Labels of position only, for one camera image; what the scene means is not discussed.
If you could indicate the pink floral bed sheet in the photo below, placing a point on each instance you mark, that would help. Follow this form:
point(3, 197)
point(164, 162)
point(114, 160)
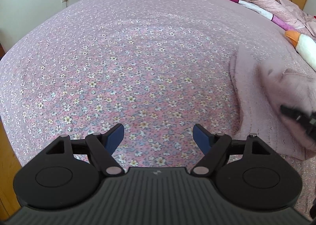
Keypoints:
point(123, 66)

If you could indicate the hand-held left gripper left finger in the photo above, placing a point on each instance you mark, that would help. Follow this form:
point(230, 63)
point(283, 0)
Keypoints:
point(114, 138)

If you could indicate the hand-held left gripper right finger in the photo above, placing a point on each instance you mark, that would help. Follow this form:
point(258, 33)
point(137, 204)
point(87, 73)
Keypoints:
point(201, 138)

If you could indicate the purple and white blanket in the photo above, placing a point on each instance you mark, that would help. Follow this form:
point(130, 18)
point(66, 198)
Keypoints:
point(261, 12)

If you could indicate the pink knitted cardigan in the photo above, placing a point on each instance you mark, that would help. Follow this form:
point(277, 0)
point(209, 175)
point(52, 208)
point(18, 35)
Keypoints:
point(261, 106)

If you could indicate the white goose plush toy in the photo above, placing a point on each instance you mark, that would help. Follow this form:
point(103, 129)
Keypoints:
point(307, 47)

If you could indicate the wooden bed frame board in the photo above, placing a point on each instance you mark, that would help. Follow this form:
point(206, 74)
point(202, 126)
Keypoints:
point(8, 178)

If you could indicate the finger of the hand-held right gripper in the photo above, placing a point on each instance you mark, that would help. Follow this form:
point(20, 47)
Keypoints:
point(296, 115)

